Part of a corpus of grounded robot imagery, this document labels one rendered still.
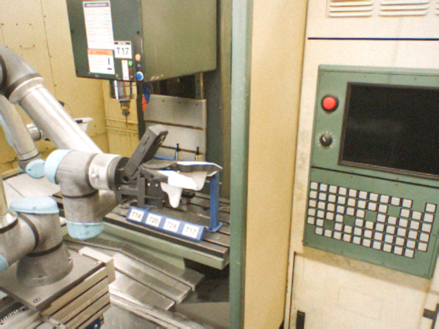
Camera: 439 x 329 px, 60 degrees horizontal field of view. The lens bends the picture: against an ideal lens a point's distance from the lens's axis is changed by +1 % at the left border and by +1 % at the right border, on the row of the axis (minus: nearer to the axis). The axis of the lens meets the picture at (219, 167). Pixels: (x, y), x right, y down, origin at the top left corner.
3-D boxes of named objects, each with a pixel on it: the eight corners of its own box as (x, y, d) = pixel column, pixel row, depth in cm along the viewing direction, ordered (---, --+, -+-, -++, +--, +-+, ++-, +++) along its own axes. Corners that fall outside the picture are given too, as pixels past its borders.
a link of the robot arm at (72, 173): (69, 179, 86) (64, 143, 83) (112, 184, 83) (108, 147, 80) (44, 192, 79) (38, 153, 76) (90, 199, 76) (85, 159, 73)
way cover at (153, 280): (169, 332, 162) (167, 301, 156) (30, 271, 202) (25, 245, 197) (205, 292, 186) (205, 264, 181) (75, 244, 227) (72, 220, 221)
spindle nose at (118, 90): (145, 96, 208) (144, 74, 204) (123, 101, 196) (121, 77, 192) (125, 94, 217) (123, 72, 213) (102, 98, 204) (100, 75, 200)
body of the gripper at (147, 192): (180, 199, 79) (128, 192, 82) (181, 158, 77) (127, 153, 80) (164, 210, 71) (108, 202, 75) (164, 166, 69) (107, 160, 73)
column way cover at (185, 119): (204, 179, 250) (202, 101, 232) (147, 166, 272) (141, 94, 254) (207, 176, 254) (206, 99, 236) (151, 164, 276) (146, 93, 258)
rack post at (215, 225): (214, 234, 184) (214, 177, 173) (204, 231, 186) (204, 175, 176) (223, 225, 192) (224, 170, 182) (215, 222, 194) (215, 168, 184)
